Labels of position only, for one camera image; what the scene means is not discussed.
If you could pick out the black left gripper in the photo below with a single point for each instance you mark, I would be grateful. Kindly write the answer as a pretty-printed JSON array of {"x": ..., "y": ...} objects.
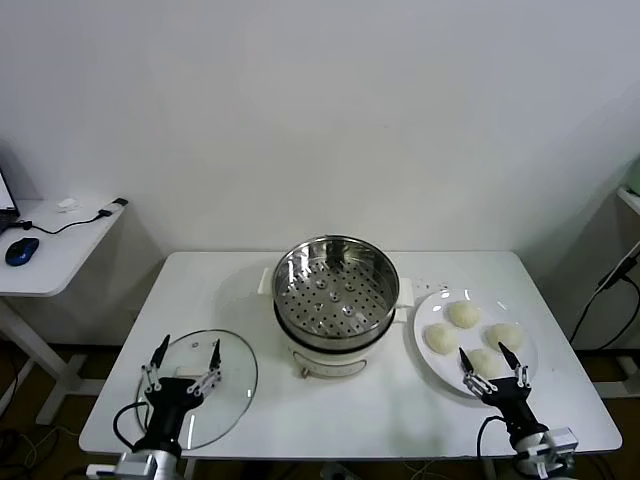
[{"x": 170, "y": 400}]

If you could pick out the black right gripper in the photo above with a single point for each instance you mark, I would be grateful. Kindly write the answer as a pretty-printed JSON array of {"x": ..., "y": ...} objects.
[{"x": 515, "y": 405}]

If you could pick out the white steamed baozi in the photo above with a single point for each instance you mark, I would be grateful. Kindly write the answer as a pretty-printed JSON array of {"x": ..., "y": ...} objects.
[
  {"x": 485, "y": 367},
  {"x": 507, "y": 334},
  {"x": 464, "y": 315},
  {"x": 441, "y": 339}
]

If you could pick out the perforated steel steamer basket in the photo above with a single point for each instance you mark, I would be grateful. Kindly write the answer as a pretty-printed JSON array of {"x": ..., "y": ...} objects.
[{"x": 330, "y": 310}]

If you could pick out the white round plate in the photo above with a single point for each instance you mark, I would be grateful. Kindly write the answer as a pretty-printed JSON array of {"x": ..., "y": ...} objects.
[{"x": 435, "y": 310}]

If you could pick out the cream electric cooker base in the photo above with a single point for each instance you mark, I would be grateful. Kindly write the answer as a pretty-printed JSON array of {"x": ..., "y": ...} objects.
[{"x": 330, "y": 366}]

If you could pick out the white side desk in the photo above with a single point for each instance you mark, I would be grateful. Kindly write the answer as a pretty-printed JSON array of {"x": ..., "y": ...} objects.
[{"x": 60, "y": 260}]

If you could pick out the crumpled white tissue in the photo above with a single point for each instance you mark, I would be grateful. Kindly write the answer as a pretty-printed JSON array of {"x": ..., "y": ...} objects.
[{"x": 67, "y": 204}]

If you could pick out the blue computer mouse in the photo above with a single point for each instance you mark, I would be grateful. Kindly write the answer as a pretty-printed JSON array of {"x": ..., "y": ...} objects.
[{"x": 22, "y": 250}]

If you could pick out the black laptop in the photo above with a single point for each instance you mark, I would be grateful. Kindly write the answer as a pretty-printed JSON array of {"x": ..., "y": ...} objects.
[{"x": 5, "y": 202}]

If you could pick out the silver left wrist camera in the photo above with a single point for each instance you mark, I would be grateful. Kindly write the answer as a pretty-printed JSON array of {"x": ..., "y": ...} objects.
[{"x": 132, "y": 464}]

